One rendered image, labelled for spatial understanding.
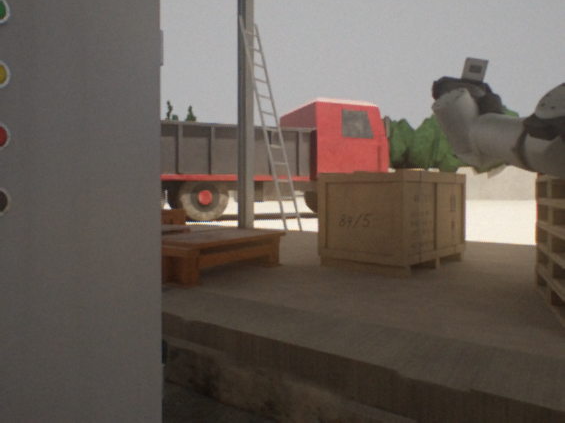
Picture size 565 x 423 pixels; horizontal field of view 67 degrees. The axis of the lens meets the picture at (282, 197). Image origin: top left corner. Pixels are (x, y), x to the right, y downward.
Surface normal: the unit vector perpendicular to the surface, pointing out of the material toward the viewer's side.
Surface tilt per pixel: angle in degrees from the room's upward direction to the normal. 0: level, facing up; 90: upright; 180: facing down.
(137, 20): 90
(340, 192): 90
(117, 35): 90
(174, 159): 90
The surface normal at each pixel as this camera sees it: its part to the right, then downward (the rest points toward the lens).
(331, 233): -0.70, 0.01
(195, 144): 0.37, 0.01
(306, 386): -0.50, -0.41
